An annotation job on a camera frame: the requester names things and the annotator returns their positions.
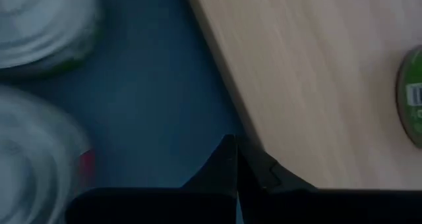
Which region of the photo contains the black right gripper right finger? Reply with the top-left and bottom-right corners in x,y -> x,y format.
236,136 -> 422,224

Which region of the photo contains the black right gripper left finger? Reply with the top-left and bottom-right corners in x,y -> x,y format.
65,134 -> 237,224

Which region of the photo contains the green label tuna can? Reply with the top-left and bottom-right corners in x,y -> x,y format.
0,0 -> 102,78
395,45 -> 422,149

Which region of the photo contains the red label seafood can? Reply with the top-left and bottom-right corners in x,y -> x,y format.
0,85 -> 96,224

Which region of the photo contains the blue table mat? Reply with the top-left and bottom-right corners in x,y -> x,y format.
0,0 -> 247,224

